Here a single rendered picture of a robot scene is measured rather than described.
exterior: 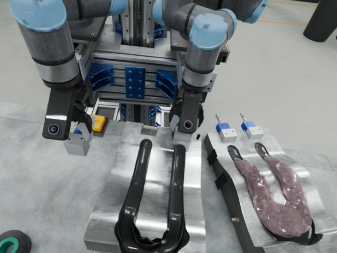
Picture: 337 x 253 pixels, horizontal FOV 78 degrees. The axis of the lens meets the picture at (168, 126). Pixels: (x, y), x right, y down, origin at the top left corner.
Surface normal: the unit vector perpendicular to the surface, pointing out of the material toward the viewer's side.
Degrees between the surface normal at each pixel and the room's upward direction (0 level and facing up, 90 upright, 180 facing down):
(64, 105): 33
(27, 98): 0
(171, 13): 77
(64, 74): 90
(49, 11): 87
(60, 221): 0
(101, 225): 5
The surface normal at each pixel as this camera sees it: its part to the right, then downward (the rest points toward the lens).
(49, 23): 0.65, 0.61
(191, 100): 0.08, -0.15
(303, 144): 0.12, -0.64
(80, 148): -0.11, 0.75
